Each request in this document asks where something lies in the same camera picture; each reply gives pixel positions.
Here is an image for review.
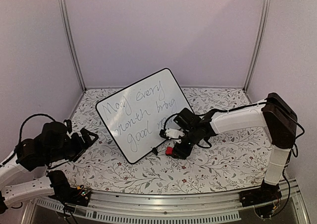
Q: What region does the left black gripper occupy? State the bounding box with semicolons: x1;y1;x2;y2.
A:
46;128;99;163

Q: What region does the red whiteboard eraser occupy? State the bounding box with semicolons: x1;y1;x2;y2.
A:
165;147;173;156

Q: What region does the white whiteboard with black frame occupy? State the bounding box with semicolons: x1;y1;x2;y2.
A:
96;68;191;164

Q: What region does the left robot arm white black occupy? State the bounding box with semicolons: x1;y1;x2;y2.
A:
0;114;99;213

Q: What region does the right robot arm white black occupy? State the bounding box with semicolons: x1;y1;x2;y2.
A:
159;93;305;202

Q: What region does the black whiteboard stand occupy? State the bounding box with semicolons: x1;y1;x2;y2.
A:
152;147;159;156

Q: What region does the floral patterned table mat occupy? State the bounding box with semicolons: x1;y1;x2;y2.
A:
59;89;271;195

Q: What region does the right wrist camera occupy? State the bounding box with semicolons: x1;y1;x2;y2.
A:
159;128;185;140

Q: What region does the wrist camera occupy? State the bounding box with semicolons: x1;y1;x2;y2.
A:
159;128;185;140
63;119;72;135

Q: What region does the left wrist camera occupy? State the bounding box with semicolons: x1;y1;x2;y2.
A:
63;119;72;135

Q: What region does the front aluminium rail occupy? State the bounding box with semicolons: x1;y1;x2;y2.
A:
22;179;312;224

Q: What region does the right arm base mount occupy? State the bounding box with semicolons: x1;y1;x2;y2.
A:
239;182;282;207

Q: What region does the left aluminium frame post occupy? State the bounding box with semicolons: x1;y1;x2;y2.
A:
58;0;86;92

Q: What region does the aluminium frame post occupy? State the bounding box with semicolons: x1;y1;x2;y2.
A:
243;0;270;93
58;0;86;92

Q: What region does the right aluminium frame post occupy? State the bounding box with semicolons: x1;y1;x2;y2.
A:
243;0;270;93

